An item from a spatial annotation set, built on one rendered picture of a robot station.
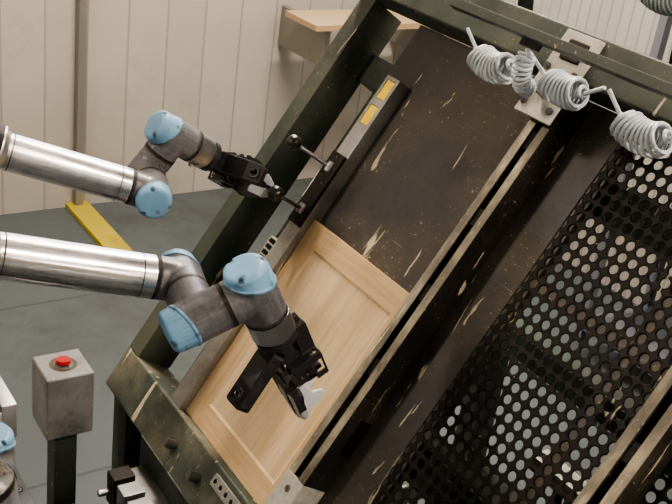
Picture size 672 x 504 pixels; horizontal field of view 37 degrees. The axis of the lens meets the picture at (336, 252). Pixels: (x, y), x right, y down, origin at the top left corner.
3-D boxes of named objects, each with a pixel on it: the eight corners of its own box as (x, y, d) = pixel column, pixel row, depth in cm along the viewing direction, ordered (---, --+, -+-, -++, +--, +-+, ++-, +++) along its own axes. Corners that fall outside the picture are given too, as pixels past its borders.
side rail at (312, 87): (160, 357, 275) (128, 345, 267) (389, 16, 266) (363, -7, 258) (169, 369, 270) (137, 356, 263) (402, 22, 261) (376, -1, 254)
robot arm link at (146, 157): (118, 193, 215) (150, 154, 213) (115, 173, 224) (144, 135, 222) (149, 212, 219) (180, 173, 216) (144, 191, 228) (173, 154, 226)
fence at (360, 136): (182, 401, 252) (170, 397, 250) (397, 82, 245) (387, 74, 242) (191, 412, 249) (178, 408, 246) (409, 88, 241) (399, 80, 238)
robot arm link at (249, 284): (210, 264, 160) (258, 241, 161) (233, 312, 167) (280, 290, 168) (224, 292, 154) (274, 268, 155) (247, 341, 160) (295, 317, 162)
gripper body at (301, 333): (331, 374, 173) (311, 326, 165) (290, 403, 171) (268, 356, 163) (308, 352, 179) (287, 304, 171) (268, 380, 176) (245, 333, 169)
